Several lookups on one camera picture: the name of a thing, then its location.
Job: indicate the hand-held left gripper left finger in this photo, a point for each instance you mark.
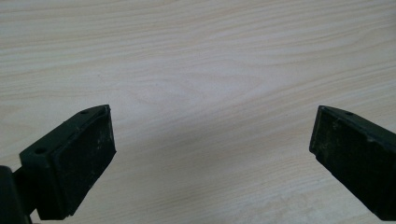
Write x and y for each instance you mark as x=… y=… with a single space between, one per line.
x=74 y=165

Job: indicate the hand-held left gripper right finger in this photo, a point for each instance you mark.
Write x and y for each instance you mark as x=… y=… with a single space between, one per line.
x=358 y=155

